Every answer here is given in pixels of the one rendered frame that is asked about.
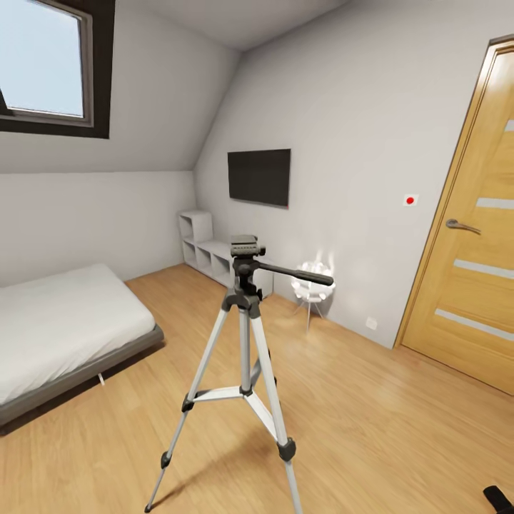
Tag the camera tripod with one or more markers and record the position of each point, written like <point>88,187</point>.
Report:
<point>247,298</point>

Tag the door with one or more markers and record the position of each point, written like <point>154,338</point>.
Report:
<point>460,312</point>

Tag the digital camera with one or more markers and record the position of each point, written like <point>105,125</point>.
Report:
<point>499,501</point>

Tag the electric switch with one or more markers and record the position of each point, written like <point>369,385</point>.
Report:
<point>410,200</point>

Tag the bookcase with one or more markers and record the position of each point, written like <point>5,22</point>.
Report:
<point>212,257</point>

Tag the wall mounted tv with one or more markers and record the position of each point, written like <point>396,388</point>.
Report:
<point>260,176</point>

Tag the fixed window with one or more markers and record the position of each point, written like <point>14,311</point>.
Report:
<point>56,66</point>

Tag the bed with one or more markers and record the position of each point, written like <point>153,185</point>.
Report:
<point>58,331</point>

